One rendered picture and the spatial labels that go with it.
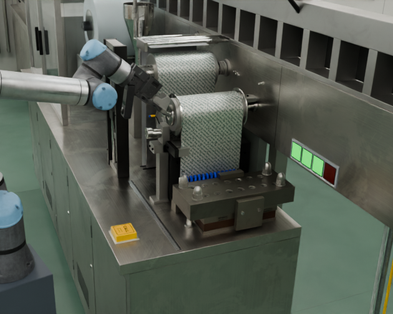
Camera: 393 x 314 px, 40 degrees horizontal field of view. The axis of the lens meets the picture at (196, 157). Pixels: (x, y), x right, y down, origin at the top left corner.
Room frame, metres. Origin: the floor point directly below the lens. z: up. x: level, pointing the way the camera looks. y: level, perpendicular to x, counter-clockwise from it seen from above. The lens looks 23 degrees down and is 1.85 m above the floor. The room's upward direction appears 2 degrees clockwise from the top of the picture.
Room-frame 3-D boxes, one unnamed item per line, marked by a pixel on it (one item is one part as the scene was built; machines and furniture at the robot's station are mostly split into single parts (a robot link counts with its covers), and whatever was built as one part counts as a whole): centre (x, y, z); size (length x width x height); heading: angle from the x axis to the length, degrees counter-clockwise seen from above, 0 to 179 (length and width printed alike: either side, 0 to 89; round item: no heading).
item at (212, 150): (1.76, -0.05, 1.11); 0.23 x 0.01 x 0.18; 114
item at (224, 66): (2.12, -0.08, 1.33); 0.07 x 0.07 x 0.07; 24
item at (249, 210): (1.59, -0.19, 0.96); 0.10 x 0.03 x 0.11; 114
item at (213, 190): (1.67, -0.14, 1.00); 0.40 x 0.16 x 0.06; 114
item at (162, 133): (1.78, 0.14, 1.05); 0.06 x 0.05 x 0.31; 114
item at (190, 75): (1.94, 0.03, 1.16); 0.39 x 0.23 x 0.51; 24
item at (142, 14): (2.47, 0.28, 1.50); 0.14 x 0.14 x 0.06
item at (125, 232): (1.53, 0.23, 0.91); 0.07 x 0.07 x 0.02; 24
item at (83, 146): (2.64, 0.44, 0.88); 2.52 x 0.66 x 0.04; 24
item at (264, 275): (2.65, 0.42, 0.43); 2.52 x 0.64 x 0.86; 24
